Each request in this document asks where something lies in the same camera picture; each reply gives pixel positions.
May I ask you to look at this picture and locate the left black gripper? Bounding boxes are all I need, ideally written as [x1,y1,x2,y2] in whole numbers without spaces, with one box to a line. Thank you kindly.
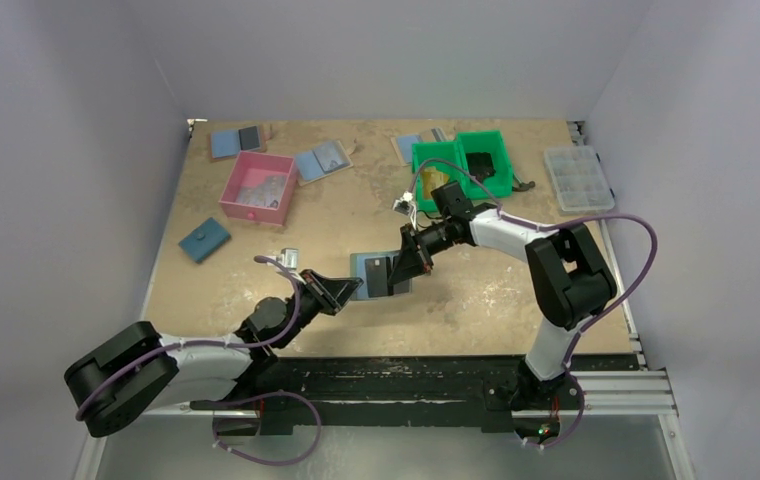
[274,268,361,348]

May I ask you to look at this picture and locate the dark grey credit card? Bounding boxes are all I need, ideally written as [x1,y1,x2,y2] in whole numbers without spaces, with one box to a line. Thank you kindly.
[364,256,390,299]

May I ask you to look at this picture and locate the green card holder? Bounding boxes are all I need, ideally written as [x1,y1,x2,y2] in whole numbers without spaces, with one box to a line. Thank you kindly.
[350,251,413,301]

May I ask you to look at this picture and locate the orange and white credit card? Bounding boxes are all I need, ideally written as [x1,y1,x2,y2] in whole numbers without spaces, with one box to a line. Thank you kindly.
[419,167,450,200]

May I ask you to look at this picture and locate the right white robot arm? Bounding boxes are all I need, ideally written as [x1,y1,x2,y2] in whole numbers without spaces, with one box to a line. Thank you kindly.
[387,181,617,410]

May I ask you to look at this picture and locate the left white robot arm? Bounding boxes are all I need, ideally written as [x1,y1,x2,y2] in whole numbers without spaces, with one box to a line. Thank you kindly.
[63,269,363,438]

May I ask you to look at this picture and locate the blue card behind bin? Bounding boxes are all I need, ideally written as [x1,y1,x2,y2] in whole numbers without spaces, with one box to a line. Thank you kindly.
[391,127,448,166]

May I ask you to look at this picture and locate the cards in pink box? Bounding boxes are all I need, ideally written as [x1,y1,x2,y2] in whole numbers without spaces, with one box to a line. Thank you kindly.
[235,174,288,209]

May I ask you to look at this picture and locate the dark blue card holder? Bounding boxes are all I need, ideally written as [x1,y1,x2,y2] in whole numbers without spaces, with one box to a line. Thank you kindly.
[178,217,231,264]

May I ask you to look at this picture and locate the left green bin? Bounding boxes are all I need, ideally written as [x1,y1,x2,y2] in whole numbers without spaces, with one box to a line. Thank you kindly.
[411,141,470,213]

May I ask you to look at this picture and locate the green bin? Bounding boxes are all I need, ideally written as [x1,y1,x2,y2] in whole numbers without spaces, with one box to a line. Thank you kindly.
[455,130,514,198]
[411,141,470,213]

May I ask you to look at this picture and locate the black item in bin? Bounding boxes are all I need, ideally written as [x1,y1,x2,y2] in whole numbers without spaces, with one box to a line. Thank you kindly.
[465,152,496,182]

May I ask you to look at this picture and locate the right green bin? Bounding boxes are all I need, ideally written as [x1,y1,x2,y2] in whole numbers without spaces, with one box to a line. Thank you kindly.
[455,130,514,198]

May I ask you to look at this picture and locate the pink open box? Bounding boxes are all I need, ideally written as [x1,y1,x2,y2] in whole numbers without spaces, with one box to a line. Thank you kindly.
[219,151,298,226]

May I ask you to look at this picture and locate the dark tool beside bin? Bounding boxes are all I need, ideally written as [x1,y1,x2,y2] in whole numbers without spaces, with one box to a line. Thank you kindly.
[512,174,536,192]

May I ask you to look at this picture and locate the clear compartment organizer box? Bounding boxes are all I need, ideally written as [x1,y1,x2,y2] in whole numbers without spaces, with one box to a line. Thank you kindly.
[544,146,615,215]

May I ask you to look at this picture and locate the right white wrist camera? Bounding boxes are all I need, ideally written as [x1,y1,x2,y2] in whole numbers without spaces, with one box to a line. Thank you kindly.
[392,191,417,215]

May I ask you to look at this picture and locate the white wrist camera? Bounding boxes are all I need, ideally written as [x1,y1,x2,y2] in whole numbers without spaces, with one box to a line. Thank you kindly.
[392,191,417,215]
[275,248,299,271]

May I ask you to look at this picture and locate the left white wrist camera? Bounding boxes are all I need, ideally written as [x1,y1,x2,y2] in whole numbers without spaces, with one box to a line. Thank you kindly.
[275,248,299,271]

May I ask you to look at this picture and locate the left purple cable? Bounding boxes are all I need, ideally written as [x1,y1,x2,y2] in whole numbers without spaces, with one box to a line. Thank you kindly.
[75,254,323,466]

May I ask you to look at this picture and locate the purple cable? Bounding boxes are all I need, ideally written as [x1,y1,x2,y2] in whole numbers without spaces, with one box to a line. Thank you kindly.
[75,254,323,466]
[409,158,660,453]

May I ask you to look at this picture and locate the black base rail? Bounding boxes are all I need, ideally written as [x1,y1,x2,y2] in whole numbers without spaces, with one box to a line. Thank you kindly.
[190,354,676,442]

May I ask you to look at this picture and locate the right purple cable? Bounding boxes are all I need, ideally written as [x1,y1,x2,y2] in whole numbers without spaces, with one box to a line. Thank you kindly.
[409,158,660,453]

